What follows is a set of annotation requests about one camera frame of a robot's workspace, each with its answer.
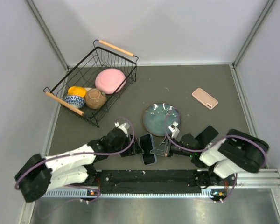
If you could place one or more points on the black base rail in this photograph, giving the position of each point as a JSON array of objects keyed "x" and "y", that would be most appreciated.
[{"x": 151, "y": 181}]

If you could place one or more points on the brown ceramic bowl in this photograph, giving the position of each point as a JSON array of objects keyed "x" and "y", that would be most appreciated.
[{"x": 95, "y": 98}]

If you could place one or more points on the blue ceramic plate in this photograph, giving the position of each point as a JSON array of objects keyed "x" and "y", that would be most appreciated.
[{"x": 158, "y": 117}]

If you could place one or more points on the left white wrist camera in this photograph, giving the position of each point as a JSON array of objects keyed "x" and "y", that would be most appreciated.
[{"x": 123, "y": 127}]

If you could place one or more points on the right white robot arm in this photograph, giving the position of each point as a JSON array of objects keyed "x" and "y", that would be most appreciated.
[{"x": 233, "y": 153}]

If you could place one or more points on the black phone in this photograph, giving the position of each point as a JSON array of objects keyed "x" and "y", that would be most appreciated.
[{"x": 206, "y": 136}]

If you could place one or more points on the pink plate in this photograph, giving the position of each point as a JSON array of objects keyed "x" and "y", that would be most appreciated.
[{"x": 110, "y": 80}]

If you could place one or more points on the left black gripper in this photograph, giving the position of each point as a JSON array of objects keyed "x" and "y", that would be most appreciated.
[{"x": 136, "y": 149}]

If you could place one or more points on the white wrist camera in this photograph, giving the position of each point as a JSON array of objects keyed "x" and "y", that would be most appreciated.
[
  {"x": 174, "y": 130},
  {"x": 123, "y": 127}
]

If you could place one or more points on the blue patterned bowl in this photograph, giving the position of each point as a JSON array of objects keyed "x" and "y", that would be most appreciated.
[{"x": 74, "y": 100}]

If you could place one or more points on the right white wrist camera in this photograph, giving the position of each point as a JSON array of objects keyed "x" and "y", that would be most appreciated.
[{"x": 174, "y": 130}]

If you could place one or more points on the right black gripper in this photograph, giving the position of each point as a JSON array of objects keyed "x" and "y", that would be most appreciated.
[{"x": 162, "y": 149}]

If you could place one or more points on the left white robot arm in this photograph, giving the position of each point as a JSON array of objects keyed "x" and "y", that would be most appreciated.
[{"x": 42, "y": 174}]

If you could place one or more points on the pink phone case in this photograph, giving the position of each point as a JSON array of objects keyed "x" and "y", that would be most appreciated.
[{"x": 204, "y": 98}]

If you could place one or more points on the black wire basket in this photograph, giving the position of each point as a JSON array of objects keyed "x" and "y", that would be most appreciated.
[{"x": 103, "y": 56}]

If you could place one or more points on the blue phone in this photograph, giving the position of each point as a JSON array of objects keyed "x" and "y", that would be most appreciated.
[{"x": 147, "y": 144}]

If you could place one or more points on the yellow bowl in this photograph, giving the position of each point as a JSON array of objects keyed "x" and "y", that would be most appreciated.
[{"x": 77, "y": 91}]

